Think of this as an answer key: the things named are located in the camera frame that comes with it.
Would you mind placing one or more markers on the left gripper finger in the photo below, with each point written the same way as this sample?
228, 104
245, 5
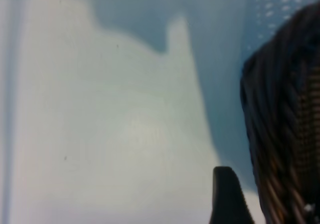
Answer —
230, 199

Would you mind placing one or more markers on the dark brown wicker basket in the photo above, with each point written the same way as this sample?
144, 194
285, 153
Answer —
287, 109

